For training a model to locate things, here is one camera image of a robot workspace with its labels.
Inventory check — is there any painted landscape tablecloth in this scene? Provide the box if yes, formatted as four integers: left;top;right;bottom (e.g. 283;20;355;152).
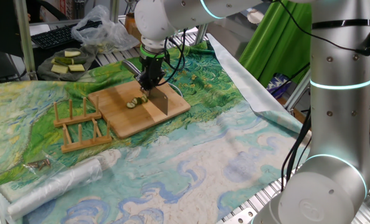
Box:
0;32;313;224

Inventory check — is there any wooden cutting board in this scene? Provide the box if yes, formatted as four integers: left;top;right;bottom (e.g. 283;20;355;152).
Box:
88;77;191;140

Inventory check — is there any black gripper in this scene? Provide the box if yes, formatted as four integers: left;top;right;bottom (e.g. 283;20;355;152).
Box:
137;57;166;93

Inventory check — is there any white paper sheet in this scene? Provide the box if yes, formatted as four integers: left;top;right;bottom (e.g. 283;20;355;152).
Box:
29;24;51;37

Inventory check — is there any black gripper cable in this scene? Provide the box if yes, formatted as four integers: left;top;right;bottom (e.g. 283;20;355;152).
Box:
155;0;370;87

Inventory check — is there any steel cleaver knife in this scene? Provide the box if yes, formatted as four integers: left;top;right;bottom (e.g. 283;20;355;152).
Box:
121;60;169;116

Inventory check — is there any wooden peg rack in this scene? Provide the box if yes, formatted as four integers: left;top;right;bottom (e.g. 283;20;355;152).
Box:
53;95;113;154

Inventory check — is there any clear plastic bag roll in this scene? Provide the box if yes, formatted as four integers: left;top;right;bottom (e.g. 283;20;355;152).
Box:
6;157;103;220

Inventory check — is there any black keyboard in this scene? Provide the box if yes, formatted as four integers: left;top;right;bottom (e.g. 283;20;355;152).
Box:
31;20;103;50

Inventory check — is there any small bag of screws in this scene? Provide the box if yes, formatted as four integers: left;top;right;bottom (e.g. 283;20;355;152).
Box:
22;152;67;178

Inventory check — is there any aluminium frame post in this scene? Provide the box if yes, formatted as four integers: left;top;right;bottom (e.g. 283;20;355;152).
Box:
283;67;311;111
13;0;38;81

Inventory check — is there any black computer monitor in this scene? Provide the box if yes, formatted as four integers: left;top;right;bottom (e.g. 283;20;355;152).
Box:
0;0;24;58

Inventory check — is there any dark green cucumber piece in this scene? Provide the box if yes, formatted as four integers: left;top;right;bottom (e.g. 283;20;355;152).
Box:
54;57;87;65

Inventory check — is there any crumpled clear plastic bag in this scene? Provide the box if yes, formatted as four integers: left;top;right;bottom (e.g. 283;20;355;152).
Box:
71;4;141;54

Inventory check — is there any plate of cucumber slices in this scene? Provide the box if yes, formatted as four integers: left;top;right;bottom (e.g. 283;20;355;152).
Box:
37;45;97;82

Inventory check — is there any blue patterned bag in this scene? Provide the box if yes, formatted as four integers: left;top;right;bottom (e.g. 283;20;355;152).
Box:
267;73;293;99

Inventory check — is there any green curtain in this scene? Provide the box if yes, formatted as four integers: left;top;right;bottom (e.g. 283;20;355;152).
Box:
238;0;313;88

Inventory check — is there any black cable bundle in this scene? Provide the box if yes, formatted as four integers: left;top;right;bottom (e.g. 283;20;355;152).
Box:
281;107;313;191

